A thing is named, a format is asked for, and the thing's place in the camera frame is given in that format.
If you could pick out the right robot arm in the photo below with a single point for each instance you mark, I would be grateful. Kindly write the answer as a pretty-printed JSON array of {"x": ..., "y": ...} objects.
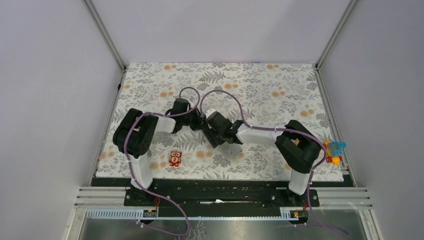
[{"x": 298, "y": 147}]

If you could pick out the small colourful toy blocks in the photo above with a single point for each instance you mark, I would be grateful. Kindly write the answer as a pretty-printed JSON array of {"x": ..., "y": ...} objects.
[{"x": 335, "y": 151}]

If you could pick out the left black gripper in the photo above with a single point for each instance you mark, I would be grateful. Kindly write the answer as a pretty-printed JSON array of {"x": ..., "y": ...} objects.
[{"x": 198, "y": 122}]

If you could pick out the grey cloth napkin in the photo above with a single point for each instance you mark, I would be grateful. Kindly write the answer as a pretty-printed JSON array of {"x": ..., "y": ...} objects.
[{"x": 230, "y": 150}]

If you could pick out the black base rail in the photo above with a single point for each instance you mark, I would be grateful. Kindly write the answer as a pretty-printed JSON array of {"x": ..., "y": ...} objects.
[{"x": 219, "y": 198}]

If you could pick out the floral patterned tablecloth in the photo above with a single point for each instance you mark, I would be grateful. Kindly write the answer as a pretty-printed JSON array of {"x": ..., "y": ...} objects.
[{"x": 268, "y": 95}]

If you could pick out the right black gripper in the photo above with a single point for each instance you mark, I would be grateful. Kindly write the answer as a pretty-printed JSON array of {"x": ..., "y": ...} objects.
[{"x": 208, "y": 132}]

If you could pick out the red owl toy block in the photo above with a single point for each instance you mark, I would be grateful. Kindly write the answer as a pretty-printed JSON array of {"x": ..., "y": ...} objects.
[{"x": 175, "y": 158}]

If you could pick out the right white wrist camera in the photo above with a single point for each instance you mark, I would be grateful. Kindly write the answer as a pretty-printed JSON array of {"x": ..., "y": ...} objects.
[{"x": 209, "y": 112}]

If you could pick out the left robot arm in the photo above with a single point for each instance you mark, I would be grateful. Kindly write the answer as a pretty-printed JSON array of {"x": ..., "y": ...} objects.
[{"x": 136, "y": 131}]

